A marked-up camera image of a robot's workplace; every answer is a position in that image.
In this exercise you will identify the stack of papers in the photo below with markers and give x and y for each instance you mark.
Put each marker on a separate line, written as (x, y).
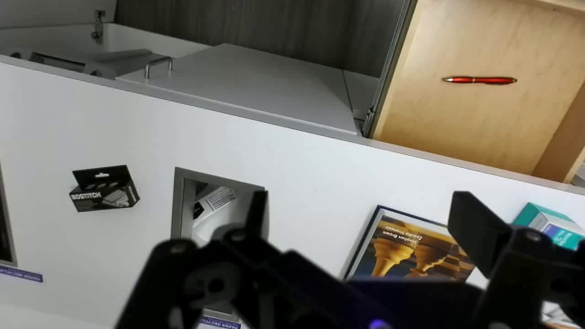
(564, 317)

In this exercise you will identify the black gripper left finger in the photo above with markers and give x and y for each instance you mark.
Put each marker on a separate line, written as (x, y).
(257, 286)

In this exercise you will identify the blue white label strip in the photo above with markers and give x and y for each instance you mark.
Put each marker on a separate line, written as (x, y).
(19, 273)
(220, 321)

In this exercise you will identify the white lower cabinet door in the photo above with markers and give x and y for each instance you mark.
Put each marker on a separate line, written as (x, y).
(257, 85)

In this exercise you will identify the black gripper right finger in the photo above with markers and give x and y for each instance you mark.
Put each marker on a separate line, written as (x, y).
(531, 275)

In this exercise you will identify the open wooden drawer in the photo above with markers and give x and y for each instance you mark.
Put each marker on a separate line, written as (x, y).
(481, 116)

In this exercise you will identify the red pen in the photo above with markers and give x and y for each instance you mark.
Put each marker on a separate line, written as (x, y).
(480, 79)

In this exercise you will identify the teal and white box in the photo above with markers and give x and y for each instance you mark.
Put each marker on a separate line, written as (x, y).
(551, 229)

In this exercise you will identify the small black box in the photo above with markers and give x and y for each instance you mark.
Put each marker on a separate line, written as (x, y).
(103, 191)

